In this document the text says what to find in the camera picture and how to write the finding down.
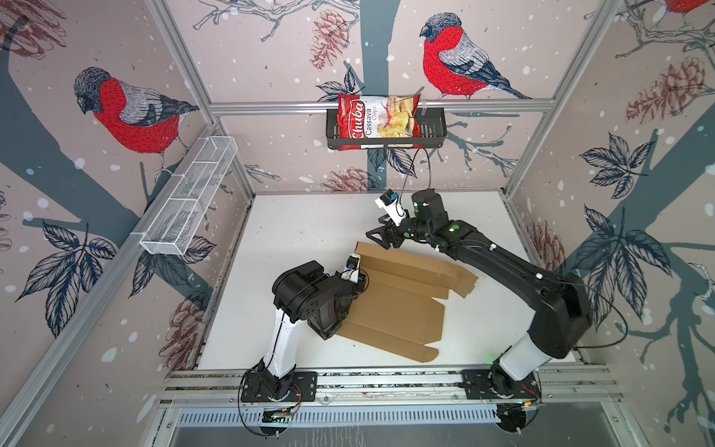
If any red cassava chips bag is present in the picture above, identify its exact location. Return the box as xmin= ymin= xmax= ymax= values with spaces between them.
xmin=337 ymin=94 xmax=421 ymax=140

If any aluminium mounting rail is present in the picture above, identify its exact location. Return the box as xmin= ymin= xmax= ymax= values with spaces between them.
xmin=158 ymin=362 xmax=624 ymax=408

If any white wire mesh basket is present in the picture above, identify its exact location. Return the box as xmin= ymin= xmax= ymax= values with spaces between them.
xmin=140 ymin=136 xmax=238 ymax=256

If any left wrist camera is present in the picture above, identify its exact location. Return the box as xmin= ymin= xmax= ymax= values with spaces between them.
xmin=341 ymin=253 xmax=361 ymax=284

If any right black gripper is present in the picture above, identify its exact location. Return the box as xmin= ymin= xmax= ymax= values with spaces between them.
xmin=363 ymin=214 xmax=432 ymax=253

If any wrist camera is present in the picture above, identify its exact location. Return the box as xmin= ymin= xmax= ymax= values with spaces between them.
xmin=341 ymin=253 xmax=361 ymax=284
xmin=375 ymin=189 xmax=409 ymax=226

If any black wire basket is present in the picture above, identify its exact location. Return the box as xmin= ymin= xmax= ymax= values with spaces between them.
xmin=326 ymin=108 xmax=447 ymax=151

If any brown cardboard box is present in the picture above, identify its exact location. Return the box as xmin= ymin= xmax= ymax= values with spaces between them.
xmin=337 ymin=242 xmax=479 ymax=363

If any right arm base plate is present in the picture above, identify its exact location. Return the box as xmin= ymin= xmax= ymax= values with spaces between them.
xmin=461 ymin=369 xmax=542 ymax=400

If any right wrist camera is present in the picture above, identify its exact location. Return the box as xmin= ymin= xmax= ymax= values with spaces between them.
xmin=375 ymin=189 xmax=409 ymax=226

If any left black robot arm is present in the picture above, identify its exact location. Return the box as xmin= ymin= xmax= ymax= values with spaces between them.
xmin=257 ymin=253 xmax=369 ymax=397

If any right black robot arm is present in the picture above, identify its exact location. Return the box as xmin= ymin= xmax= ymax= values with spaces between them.
xmin=366 ymin=188 xmax=593 ymax=398

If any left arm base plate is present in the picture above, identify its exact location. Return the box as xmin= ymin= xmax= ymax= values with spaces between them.
xmin=240 ymin=371 xmax=318 ymax=403

